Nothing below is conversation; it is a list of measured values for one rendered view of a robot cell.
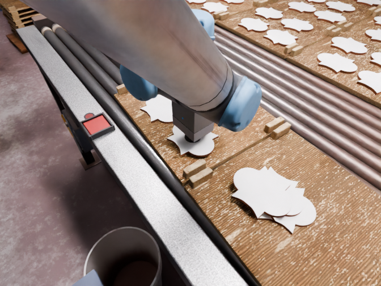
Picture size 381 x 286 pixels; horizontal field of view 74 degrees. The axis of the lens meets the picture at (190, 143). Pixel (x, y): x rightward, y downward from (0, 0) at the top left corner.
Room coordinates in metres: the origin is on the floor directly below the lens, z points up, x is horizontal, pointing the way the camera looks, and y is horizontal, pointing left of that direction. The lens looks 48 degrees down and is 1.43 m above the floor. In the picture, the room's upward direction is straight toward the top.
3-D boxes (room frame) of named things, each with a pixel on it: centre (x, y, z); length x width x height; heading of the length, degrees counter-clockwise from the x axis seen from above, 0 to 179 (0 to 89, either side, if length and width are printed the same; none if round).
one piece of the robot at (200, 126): (0.47, -0.03, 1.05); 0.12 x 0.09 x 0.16; 130
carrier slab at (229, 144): (0.60, -0.01, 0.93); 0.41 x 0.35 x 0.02; 34
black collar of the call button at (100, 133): (0.53, 0.27, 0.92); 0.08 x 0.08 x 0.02; 37
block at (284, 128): (0.49, -0.24, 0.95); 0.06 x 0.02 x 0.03; 125
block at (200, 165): (0.36, -0.01, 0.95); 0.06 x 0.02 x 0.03; 124
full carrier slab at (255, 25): (1.18, -0.38, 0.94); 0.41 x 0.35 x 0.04; 37
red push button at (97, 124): (0.53, 0.27, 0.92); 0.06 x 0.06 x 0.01; 37
